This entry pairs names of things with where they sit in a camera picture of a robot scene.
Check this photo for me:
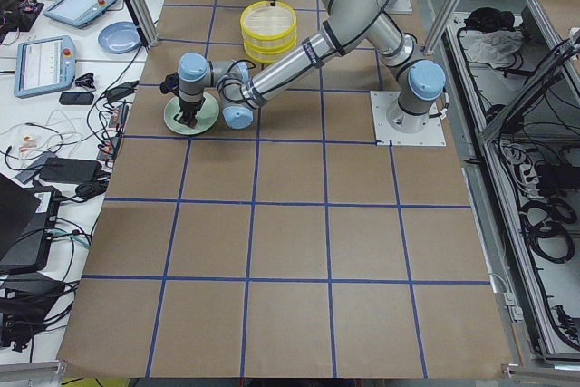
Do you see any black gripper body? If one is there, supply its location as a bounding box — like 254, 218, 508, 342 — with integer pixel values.
178, 92, 202, 116

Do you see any yellow steamer layer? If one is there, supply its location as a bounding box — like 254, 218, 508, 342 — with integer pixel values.
239, 1, 297, 47
243, 38, 296, 65

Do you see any green plate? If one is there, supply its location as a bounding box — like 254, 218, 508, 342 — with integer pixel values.
163, 92, 220, 136

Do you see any blue plate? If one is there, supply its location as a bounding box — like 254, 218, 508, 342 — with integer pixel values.
98, 21, 141, 54

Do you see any black power brick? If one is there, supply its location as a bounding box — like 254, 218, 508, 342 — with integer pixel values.
39, 157, 102, 184

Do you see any lower teach pendant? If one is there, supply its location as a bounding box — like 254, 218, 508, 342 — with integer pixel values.
14, 35, 76, 99

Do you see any teach pendant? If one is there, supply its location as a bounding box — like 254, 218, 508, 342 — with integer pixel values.
14, 35, 76, 99
43, 0, 117, 28

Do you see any upper teach pendant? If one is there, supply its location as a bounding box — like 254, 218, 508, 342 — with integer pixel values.
43, 0, 117, 28

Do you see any black laptop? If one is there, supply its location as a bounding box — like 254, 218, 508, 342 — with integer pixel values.
1, 175, 61, 275

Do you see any white cloth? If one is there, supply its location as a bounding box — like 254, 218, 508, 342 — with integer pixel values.
466, 30, 524, 69

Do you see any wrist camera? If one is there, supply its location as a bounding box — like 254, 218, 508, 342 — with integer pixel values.
159, 72, 179, 96

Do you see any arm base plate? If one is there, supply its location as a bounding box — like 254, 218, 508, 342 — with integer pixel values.
370, 91, 447, 147
387, 0, 412, 15

